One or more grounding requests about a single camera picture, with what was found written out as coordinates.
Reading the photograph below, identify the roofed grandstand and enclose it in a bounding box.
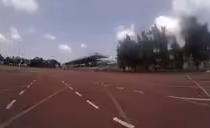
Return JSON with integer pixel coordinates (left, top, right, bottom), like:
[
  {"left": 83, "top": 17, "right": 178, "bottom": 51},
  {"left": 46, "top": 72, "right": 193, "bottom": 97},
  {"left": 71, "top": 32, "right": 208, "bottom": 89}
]
[{"left": 63, "top": 52, "right": 118, "bottom": 69}]

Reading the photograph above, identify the building behind trees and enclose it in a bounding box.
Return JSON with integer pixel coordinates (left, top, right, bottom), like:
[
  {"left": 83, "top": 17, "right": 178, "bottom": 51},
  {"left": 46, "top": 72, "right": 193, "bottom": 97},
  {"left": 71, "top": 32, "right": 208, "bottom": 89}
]
[{"left": 149, "top": 44, "right": 210, "bottom": 72}]

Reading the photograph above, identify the red running track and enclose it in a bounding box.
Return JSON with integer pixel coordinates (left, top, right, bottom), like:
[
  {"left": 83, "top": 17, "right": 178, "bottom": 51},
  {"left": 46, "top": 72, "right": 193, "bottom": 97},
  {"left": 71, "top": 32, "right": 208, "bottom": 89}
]
[{"left": 0, "top": 70, "right": 210, "bottom": 128}]

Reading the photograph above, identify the row of trees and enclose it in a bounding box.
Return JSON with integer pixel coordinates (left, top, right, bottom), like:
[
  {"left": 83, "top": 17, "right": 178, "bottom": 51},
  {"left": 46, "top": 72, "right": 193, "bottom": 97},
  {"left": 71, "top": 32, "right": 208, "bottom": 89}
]
[{"left": 0, "top": 52, "right": 62, "bottom": 69}]

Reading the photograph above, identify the dry grass field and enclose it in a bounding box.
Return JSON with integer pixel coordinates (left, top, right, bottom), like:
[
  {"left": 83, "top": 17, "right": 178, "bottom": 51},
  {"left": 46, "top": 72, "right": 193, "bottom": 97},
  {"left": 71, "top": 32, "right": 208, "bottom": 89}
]
[{"left": 0, "top": 64, "right": 121, "bottom": 74}]

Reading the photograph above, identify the group of tall dark trees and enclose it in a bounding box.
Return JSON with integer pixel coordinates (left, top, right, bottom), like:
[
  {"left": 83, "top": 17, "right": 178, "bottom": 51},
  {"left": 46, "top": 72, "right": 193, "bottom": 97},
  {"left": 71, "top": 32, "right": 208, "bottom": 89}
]
[{"left": 116, "top": 15, "right": 210, "bottom": 73}]

